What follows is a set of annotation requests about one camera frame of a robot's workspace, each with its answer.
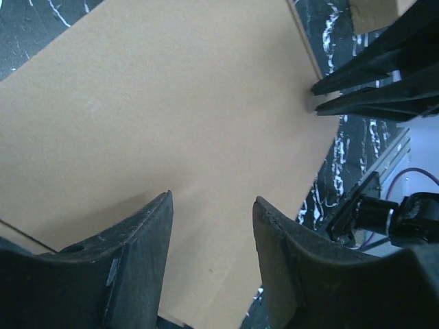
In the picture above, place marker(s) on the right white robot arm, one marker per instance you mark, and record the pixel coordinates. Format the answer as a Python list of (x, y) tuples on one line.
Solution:
[(413, 221)]

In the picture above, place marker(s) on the cardboard box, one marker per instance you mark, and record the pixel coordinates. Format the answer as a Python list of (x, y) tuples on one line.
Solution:
[(210, 100), (371, 15)]

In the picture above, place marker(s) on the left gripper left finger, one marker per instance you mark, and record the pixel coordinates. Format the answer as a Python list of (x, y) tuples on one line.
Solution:
[(113, 279)]

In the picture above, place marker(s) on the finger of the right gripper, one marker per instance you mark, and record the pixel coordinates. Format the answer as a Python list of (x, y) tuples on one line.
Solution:
[(409, 45), (416, 95)]

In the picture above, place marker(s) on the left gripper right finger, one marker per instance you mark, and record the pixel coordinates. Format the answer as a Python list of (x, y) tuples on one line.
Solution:
[(312, 282)]

